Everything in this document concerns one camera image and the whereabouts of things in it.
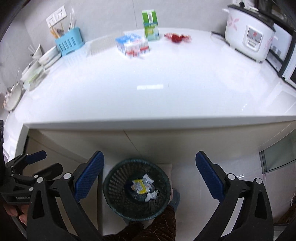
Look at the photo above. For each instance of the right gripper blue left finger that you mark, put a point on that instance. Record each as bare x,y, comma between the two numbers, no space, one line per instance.
86,174

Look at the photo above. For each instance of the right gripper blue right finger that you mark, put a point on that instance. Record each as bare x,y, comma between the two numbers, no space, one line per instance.
212,174

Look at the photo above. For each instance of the blue white milk carton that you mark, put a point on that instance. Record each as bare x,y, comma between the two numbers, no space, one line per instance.
132,45

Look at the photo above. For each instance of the red mesh net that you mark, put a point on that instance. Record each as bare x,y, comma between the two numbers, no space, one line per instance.
175,38

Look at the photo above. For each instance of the yellow silver snack bag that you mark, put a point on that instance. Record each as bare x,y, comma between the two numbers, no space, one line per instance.
140,186

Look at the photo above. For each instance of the white tissue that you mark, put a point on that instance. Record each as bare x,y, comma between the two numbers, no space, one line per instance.
153,192

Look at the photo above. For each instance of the black mesh trash bin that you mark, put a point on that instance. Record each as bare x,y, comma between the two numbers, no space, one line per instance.
127,203

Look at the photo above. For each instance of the person's left hand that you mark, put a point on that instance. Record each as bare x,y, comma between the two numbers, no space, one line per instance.
22,215

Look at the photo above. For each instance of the glass bowl at edge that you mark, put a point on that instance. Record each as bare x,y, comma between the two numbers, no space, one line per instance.
13,96

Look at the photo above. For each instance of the clear food container green lid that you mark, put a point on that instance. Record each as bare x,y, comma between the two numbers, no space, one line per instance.
35,79

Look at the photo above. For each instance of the white bowl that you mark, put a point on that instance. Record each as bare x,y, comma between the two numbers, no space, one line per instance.
29,70

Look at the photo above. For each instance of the stacked white plates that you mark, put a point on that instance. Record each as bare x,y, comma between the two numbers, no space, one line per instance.
50,57

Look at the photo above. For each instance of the white microwave oven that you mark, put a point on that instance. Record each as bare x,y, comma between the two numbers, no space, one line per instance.
281,55

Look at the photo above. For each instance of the bubble wrap sheet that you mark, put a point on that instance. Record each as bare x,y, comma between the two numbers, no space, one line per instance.
101,44

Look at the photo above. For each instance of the blue utensil holder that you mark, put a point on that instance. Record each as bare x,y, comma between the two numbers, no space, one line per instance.
70,41

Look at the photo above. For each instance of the white rice cooker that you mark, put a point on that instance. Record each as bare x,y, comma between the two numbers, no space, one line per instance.
249,32

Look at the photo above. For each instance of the wooden chopsticks bundle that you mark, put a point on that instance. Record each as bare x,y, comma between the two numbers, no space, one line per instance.
57,32

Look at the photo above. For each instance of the green white drink carton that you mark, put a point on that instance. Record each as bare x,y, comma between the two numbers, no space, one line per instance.
151,27

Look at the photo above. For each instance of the black appliance rack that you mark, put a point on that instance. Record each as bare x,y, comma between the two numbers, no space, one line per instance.
266,8

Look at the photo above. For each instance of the white wall socket left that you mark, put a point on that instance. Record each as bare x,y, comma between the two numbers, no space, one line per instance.
56,17

